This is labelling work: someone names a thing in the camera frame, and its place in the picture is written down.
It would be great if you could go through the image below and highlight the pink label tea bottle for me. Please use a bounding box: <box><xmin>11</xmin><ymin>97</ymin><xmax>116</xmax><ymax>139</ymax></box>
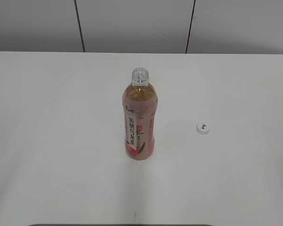
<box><xmin>122</xmin><ymin>67</ymin><xmax>158</xmax><ymax>161</ymax></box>

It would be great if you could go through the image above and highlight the white bottle cap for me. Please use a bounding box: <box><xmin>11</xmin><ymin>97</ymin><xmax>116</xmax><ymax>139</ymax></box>
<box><xmin>196</xmin><ymin>122</ymin><xmax>210</xmax><ymax>135</ymax></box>

